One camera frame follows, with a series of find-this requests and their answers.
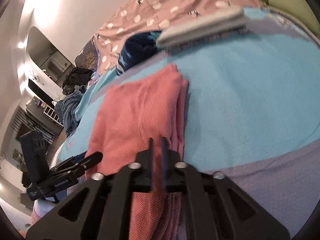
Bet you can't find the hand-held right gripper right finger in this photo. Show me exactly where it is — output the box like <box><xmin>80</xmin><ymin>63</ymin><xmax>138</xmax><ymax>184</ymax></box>
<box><xmin>161</xmin><ymin>137</ymin><xmax>290</xmax><ymax>240</ymax></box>

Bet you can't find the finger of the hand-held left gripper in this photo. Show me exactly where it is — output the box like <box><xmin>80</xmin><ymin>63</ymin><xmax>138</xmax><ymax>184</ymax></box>
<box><xmin>50</xmin><ymin>152</ymin><xmax>103</xmax><ymax>178</ymax></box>

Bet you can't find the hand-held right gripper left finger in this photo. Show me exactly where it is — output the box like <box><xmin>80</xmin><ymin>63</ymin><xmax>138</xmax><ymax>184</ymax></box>
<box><xmin>26</xmin><ymin>137</ymin><xmax>154</xmax><ymax>240</ymax></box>

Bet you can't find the coral pink small garment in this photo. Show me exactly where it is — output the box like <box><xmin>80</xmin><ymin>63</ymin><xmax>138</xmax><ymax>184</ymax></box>
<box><xmin>87</xmin><ymin>64</ymin><xmax>189</xmax><ymax>240</ymax></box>

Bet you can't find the dark slatted cabinet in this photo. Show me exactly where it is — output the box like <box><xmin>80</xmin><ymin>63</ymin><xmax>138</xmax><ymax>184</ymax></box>
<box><xmin>7</xmin><ymin>106</ymin><xmax>55</xmax><ymax>155</ymax></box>

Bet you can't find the white rack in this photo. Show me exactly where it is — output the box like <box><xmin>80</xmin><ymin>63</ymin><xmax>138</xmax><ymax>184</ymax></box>
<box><xmin>43</xmin><ymin>104</ymin><xmax>63</xmax><ymax>128</ymax></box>

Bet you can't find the person's pink clothing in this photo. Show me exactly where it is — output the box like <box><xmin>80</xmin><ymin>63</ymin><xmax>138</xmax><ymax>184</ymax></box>
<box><xmin>31</xmin><ymin>200</ymin><xmax>60</xmax><ymax>230</ymax></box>

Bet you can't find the dark teal blanket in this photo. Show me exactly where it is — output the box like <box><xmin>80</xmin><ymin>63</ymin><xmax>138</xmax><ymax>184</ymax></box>
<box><xmin>54</xmin><ymin>85</ymin><xmax>88</xmax><ymax>135</ymax></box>

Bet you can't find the black clothing pile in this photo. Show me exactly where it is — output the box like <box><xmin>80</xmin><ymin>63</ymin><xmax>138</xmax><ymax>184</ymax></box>
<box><xmin>62</xmin><ymin>67</ymin><xmax>93</xmax><ymax>95</ymax></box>

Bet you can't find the turquoise and grey blanket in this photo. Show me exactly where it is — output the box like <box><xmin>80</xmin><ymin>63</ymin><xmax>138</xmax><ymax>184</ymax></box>
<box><xmin>60</xmin><ymin>6</ymin><xmax>320</xmax><ymax>240</ymax></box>

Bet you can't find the white built-in shelf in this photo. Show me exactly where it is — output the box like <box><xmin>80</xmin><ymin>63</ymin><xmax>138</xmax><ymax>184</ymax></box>
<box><xmin>25</xmin><ymin>26</ymin><xmax>75</xmax><ymax>100</ymax></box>

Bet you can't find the purple patterned pillow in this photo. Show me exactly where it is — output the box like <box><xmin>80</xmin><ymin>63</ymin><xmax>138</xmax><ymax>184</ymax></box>
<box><xmin>75</xmin><ymin>39</ymin><xmax>100</xmax><ymax>70</ymax></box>

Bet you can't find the navy star print garment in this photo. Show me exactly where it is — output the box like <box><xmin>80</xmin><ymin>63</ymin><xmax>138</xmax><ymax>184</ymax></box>
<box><xmin>116</xmin><ymin>30</ymin><xmax>163</xmax><ymax>77</ymax></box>

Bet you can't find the white grey folded garment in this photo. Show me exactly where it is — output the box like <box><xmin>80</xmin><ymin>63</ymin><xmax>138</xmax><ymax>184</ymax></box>
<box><xmin>156</xmin><ymin>6</ymin><xmax>249</xmax><ymax>51</ymax></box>

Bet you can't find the pink polka dot quilt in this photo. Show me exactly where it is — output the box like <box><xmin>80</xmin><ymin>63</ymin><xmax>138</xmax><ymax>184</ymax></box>
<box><xmin>91</xmin><ymin>0</ymin><xmax>265</xmax><ymax>77</ymax></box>

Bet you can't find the large green pillow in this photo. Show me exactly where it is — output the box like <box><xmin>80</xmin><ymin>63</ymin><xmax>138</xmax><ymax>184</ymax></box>
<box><xmin>268</xmin><ymin>0</ymin><xmax>320</xmax><ymax>43</ymax></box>

